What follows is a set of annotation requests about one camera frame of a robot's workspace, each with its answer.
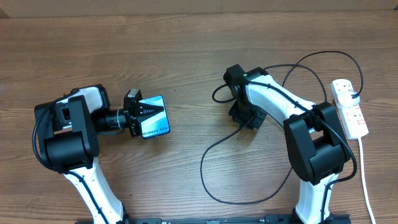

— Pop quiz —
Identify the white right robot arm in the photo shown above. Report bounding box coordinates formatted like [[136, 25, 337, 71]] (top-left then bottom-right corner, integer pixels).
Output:
[[223, 64, 358, 223]]

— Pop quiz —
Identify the black USB charging cable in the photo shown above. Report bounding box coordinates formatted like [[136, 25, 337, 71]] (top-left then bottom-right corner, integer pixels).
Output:
[[200, 50, 364, 205]]

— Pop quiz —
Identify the Samsung Galaxy smartphone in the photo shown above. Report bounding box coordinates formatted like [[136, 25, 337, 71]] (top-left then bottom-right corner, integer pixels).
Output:
[[138, 95, 170, 139]]

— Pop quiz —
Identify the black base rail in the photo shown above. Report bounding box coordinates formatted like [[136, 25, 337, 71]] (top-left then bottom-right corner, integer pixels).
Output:
[[74, 213, 352, 224]]

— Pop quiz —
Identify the white power strip cord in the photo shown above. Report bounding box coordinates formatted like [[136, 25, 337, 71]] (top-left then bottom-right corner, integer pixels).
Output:
[[357, 138, 377, 224]]

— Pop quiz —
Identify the white power strip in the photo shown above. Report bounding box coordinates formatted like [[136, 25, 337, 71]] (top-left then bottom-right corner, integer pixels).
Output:
[[330, 79, 369, 139]]

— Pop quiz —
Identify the white charger plug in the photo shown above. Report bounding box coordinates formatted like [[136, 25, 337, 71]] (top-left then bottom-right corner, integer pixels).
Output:
[[335, 91, 360, 108]]

